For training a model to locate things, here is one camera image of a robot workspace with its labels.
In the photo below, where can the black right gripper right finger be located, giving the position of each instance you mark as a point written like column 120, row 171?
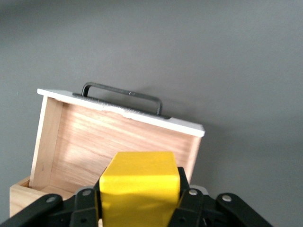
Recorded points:
column 194, row 208

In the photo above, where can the yellow cube block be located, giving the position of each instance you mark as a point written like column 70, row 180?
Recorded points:
column 139, row 186

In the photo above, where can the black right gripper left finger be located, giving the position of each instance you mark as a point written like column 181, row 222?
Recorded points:
column 82, row 208

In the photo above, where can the wooden drawer cabinet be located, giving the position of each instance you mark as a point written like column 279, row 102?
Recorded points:
column 21, row 196

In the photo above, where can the wooden drawer with white front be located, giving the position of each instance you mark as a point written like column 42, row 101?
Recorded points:
column 94, row 137

